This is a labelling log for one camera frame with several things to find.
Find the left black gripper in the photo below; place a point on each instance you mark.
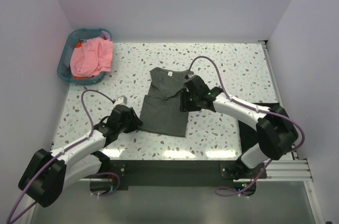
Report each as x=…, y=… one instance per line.
x=135, y=123

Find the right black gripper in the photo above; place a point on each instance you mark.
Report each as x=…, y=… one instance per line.
x=184, y=105

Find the dark green t-shirt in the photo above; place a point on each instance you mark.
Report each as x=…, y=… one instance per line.
x=160, y=112

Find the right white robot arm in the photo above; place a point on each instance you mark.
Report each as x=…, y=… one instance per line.
x=249, y=114

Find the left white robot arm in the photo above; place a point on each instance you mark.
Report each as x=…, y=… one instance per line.
x=49, y=172

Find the black folded t-shirt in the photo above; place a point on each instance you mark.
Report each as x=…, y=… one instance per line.
x=249, y=134

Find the pink t-shirt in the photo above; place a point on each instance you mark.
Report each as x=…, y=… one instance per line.
x=94, y=56

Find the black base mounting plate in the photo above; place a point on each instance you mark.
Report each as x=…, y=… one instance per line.
x=176, y=173

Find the teal laundry basket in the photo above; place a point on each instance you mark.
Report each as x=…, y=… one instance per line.
x=76, y=37

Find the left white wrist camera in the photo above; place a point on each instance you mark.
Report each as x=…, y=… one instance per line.
x=122, y=100

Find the aluminium frame rail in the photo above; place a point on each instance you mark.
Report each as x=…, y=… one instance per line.
x=287, y=170

